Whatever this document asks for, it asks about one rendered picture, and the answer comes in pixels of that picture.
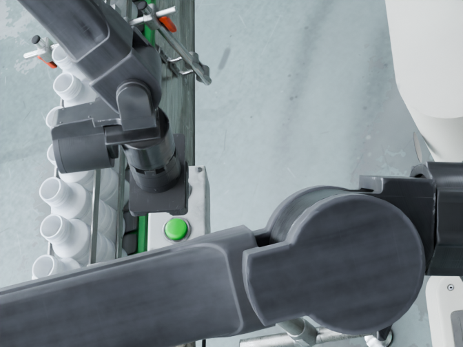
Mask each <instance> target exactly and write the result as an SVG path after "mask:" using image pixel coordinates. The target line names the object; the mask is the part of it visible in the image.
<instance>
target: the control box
mask: <svg viewBox="0 0 463 347"><path fill-rule="evenodd" d="M188 184H189V199H188V213H187V214H186V215H175V216H172V215H170V214H169V213H166V212H165V213H149V219H148V246H147V251H151V250H154V249H159V248H162V247H165V246H170V245H173V244H178V243H180V242H184V241H187V240H191V239H193V238H196V237H198V236H201V235H205V234H208V233H211V224H210V186H209V181H208V177H207V171H206V167H205V166H204V165H198V166H189V180H188ZM174 218H179V219H181V220H183V221H185V223H186V224H187V228H188V231H187V234H186V236H185V237H184V238H181V239H179V240H172V239H170V238H168V236H167V234H166V232H165V226H166V224H167V223H168V222H169V221H170V220H172V219H174ZM202 347H206V339H203V340H202Z"/></svg>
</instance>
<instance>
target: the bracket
mask: <svg viewBox="0 0 463 347"><path fill-rule="evenodd" d="M111 6H112V7H113V8H114V9H115V10H116V11H117V12H118V13H119V14H120V15H121V9H120V8H119V7H118V6H117V5H116V4H113V5H111ZM137 7H138V9H139V10H140V11H141V12H142V13H143V16H141V17H138V18H135V19H131V20H130V19H129V18H128V17H123V18H124V19H125V20H126V21H127V23H128V24H129V25H130V26H131V27H132V26H133V25H134V26H137V25H140V24H143V23H145V24H146V25H147V27H148V28H149V29H150V30H158V31H159V32H160V33H161V35H162V36H163V37H164V38H165V40H166V41H167V42H168V43H169V44H170V45H171V46H172V47H173V48H174V50H175V51H176V52H177V53H178V55H179V56H180V57H178V58H175V59H172V58H170V57H168V55H167V54H166V53H165V51H164V50H163V49H162V48H161V47H160V46H158V53H159V55H160V57H161V58H162V60H163V61H164V62H165V63H167V62H168V61H169V68H170V69H171V70H172V71H173V72H174V73H175V75H177V76H178V74H181V75H183V76H185V75H188V74H193V73H195V74H196V80H197V81H198V82H200V83H204V84H205V85H210V84H211V83H212V80H211V78H210V77H209V67H208V66H207V65H203V64H202V63H201V62H200V61H199V55H198V54H197V53H196V52H193V51H191V52H188V51H187V50H186V49H185V47H184V46H183V45H182V44H181V42H180V41H179V40H178V39H177V38H176V37H175V36H174V35H173V32H176V31H177V29H176V26H175V25H174V23H173V22H172V21H171V19H170V18H169V17H168V16H169V15H172V14H176V13H178V8H177V7H176V6H173V7H170V8H166V9H164V10H159V9H158V8H157V7H156V6H155V5H154V4H153V3H151V4H147V2H146V1H140V2H139V3H138V6H137ZM31 42H32V43H33V44H34V45H35V46H37V47H38V49H37V50H33V51H31V52H26V53H25V54H24V58H25V59H26V60H28V59H32V58H34V57H38V59H41V60H42V61H43V62H44V63H46V64H47V65H48V66H50V67H51V68H52V69H54V68H57V66H58V65H57V64H56V63H55V61H54V60H53V58H52V52H53V50H54V48H55V47H56V46H57V45H58V43H53V42H52V41H51V40H50V39H49V38H48V37H45V38H41V37H40V36H39V35H34V36H33V37H32V39H31ZM179 61H184V62H185V67H186V68H187V69H188V71H185V72H184V71H182V70H180V69H179V68H178V66H177V65H176V64H175V62H179ZM62 70H63V69H62Z"/></svg>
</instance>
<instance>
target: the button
mask: <svg viewBox="0 0 463 347"><path fill-rule="evenodd" d="M187 231H188V228H187V224H186V223H185V221H183V220H181V219H179V218H174V219H172V220H170V221H169V222H168V223H167V224H166V226H165V232H166V234H167V236H168V238H170V239H172V240H179V239H181V238H184V237H185V236H186V234H187Z"/></svg>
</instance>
